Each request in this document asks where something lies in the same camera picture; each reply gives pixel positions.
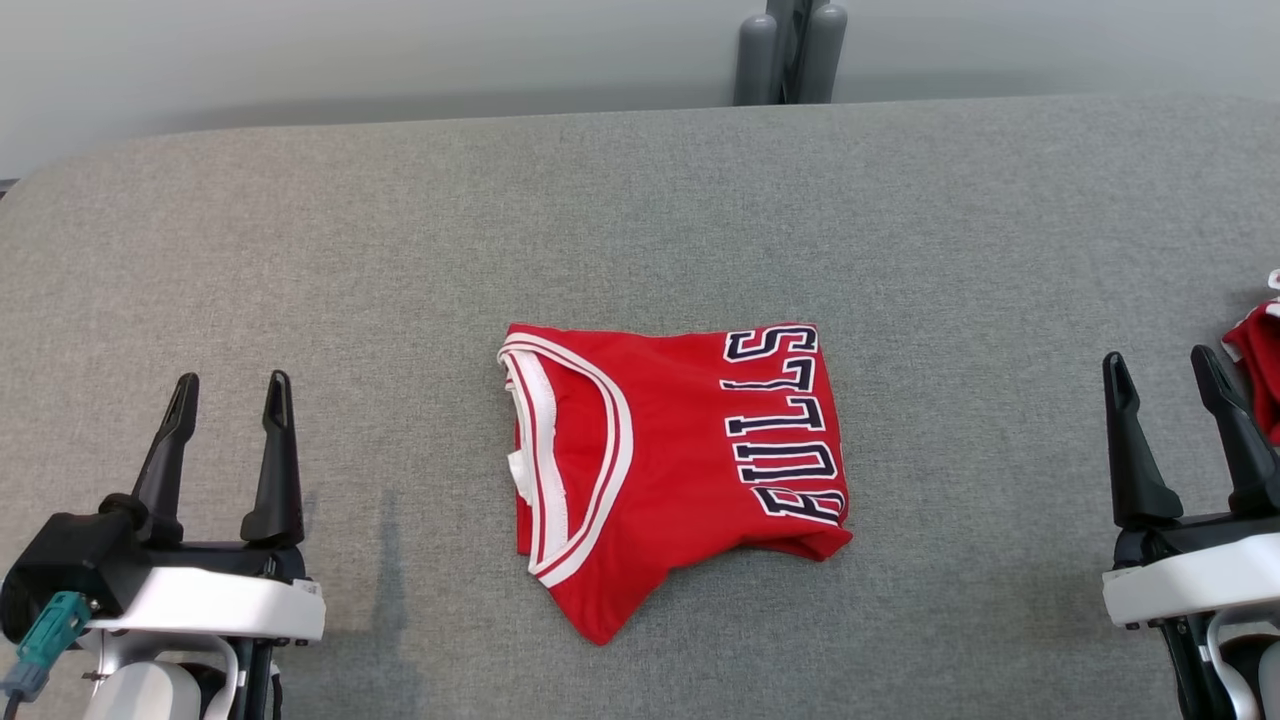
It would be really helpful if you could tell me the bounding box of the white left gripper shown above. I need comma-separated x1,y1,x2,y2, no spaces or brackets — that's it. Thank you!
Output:
84,370,327,720

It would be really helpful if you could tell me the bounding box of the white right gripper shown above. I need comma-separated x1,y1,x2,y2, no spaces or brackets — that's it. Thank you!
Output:
1101,344,1280,661

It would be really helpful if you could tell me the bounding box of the red shorts white stripe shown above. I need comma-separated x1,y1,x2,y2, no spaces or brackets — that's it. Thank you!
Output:
1221,269,1280,447

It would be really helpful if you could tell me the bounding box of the red basketball jersey white trim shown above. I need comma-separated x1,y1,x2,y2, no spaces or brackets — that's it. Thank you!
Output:
496,321,855,647

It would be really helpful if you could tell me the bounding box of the teal cable connector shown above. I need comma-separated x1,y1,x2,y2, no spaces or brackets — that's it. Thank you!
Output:
1,589,94,703

